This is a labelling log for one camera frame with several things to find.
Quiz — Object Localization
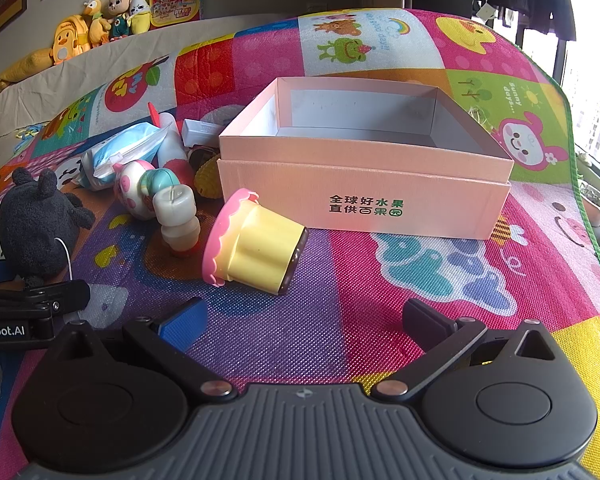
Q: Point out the yellow duck backpack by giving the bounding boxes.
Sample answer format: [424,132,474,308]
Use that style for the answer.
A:
[52,14,92,66]

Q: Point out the white battery charger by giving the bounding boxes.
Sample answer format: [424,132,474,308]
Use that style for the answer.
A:
[182,118,231,147]

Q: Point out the potted plant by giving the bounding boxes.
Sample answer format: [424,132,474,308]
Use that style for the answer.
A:
[577,180,600,229]

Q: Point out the yellow plush cloth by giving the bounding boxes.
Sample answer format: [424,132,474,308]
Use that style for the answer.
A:
[0,47,57,104]

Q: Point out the doll in green overalls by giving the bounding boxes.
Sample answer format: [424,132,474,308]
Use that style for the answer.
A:
[104,0,131,41]

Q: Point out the yellow duck plush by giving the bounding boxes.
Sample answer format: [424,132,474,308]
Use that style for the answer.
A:
[82,0,112,49]

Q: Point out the banana plush toy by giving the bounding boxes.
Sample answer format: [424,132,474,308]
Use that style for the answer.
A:
[127,0,152,36]

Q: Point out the pink cardboard box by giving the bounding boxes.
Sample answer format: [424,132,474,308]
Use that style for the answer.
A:
[217,77,516,241]

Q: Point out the small white toy bottle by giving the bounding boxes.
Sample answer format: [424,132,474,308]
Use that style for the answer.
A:
[152,184,202,259]

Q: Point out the red toy package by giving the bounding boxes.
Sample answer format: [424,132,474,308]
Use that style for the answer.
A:
[149,0,205,29]

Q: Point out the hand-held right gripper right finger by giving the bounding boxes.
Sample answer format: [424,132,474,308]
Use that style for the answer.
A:
[377,299,557,401]

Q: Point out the pink white toy figurine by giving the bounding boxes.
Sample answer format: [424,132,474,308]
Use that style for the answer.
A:
[112,159,179,222]

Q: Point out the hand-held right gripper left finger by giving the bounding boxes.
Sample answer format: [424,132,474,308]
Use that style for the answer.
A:
[57,299,233,401]

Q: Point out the yellow cake toy pink frill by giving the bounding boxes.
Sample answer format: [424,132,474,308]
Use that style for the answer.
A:
[202,187,309,294]

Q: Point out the black plush toy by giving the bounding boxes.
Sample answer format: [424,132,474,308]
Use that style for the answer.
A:
[0,167,96,287]

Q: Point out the blue plastic packet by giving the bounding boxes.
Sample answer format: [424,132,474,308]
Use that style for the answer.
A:
[81,122,172,192]

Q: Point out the yellow corn toy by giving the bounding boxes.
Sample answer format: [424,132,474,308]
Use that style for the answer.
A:
[194,152,224,202]

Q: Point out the colourful cartoon play mat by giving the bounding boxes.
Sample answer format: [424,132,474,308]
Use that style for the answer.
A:
[0,7,600,401]

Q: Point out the white bottle with red ears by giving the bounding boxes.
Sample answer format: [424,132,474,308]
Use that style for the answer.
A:
[147,102,192,181]

